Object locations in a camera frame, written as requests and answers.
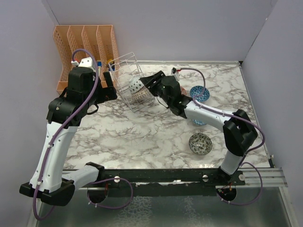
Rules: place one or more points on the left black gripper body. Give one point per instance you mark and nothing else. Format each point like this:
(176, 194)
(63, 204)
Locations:
(105, 94)

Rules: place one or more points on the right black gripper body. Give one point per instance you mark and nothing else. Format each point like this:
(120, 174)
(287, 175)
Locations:
(164, 98)

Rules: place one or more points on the grey leaf patterned bowl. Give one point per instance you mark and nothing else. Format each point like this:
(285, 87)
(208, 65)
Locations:
(200, 144)

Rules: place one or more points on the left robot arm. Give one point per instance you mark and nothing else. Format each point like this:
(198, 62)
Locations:
(64, 116)

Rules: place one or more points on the black mounting rail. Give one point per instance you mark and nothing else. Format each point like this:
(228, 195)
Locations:
(163, 182)

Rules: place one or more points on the brown patterned bowl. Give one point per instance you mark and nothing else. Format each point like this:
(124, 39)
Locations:
(140, 94)

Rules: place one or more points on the blue triangle patterned bowl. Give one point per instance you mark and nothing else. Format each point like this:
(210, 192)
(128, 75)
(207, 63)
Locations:
(200, 93)

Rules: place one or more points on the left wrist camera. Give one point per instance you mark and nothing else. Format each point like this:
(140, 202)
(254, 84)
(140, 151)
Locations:
(85, 62)

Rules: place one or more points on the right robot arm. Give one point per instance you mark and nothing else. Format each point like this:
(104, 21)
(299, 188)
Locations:
(239, 132)

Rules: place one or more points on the pink patterned bowl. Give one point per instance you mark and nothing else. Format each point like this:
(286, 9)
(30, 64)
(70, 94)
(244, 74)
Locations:
(135, 85)

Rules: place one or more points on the blue floral bowl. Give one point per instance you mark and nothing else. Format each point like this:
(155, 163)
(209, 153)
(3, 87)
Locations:
(197, 122)

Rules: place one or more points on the white wire dish rack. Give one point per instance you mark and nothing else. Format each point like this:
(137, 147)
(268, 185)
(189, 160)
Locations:
(123, 69)

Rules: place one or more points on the red patterned bowl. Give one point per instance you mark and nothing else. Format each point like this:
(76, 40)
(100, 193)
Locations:
(183, 91)

